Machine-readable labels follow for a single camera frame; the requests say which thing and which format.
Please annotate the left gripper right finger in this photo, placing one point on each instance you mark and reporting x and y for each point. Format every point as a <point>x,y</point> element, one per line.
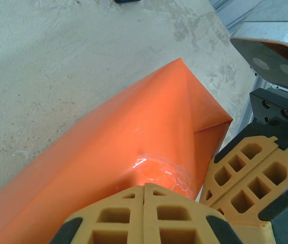
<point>179,223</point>

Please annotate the clear adhesive tape piece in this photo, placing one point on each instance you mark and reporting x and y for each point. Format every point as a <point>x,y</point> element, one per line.
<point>159,172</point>

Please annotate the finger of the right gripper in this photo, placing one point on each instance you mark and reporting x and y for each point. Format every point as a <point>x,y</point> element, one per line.
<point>237,160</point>
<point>260,183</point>

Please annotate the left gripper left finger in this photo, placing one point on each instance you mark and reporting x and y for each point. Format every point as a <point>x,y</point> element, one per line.
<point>118,223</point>

